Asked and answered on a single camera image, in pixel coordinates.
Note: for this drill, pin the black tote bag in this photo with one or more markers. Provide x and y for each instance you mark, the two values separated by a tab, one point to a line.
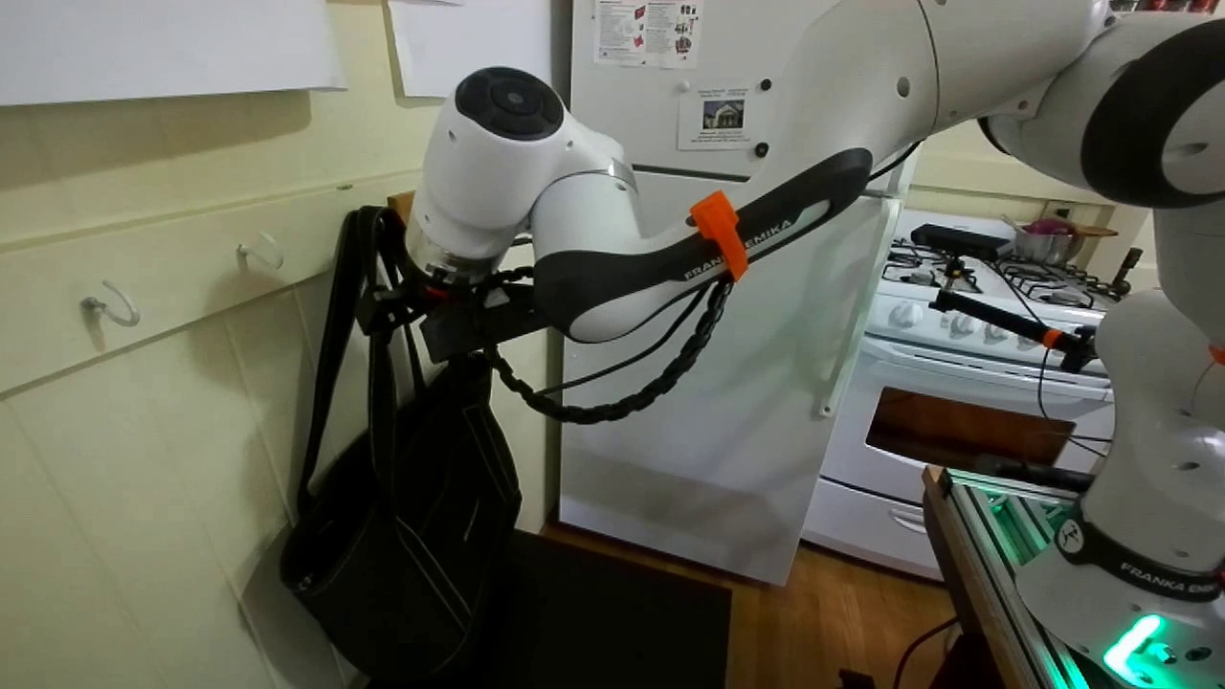
397	544

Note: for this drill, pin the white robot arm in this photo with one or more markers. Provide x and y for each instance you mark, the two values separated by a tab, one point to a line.
705	200

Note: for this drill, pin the white wall board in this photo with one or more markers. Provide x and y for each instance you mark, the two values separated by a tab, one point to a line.
100	51

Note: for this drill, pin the white paper sheet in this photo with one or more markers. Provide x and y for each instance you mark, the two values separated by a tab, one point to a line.
447	41

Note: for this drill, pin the robot base table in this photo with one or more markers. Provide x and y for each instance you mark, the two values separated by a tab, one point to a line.
1112	582

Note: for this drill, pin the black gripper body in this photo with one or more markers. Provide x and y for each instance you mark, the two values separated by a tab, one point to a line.
441	300

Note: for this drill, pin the black square side table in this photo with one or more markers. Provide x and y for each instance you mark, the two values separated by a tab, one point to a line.
572	616

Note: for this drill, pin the white gas stove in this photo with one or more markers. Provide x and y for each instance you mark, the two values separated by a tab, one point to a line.
954	371

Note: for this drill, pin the metal wall hook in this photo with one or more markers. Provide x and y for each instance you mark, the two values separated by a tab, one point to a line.
108	305
263	255

